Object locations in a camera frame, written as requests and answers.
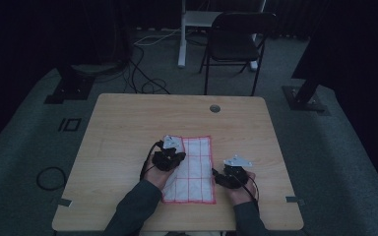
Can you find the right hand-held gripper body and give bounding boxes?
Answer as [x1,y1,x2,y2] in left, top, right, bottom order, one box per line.
[222,153,253,190]

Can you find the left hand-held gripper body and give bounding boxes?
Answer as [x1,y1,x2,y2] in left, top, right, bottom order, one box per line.
[151,134,183,172]

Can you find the white cloth with red grid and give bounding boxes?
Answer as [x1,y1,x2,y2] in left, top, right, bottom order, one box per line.
[160,135,218,206]

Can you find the person's right hand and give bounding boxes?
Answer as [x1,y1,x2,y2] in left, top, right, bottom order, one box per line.
[226,170,258,207]

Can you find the person's left hand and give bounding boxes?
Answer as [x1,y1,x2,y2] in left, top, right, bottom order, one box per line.
[143,159,175,192]

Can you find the grey tape strip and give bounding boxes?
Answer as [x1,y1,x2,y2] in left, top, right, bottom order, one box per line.
[56,197,74,208]
[284,195,306,207]

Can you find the grey round stand base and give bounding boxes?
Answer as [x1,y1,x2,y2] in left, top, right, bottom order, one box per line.
[70,62,126,76]

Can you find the black folding chair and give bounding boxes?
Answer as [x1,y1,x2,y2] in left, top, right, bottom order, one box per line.
[199,12,279,97]

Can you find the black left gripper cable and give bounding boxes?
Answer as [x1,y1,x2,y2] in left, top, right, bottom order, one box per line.
[139,140,165,182]

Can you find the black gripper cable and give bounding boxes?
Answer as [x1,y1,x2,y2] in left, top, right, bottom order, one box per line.
[139,140,165,182]
[237,172,261,211]

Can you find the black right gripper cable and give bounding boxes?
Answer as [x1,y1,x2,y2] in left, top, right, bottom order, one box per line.
[237,172,261,211]

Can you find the black floor cables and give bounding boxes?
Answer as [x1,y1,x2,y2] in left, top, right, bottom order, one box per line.
[123,42,172,95]

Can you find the black stand with base plate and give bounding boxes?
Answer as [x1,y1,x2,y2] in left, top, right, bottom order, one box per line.
[282,0,352,116]
[43,63,96,105]

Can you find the white desk frame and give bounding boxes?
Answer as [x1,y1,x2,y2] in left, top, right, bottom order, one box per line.
[177,0,268,72]

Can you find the white floor cable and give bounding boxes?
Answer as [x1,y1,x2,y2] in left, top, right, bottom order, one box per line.
[133,28,182,47]

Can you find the black cable loop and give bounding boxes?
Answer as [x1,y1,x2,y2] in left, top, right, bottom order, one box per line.
[35,165,69,192]

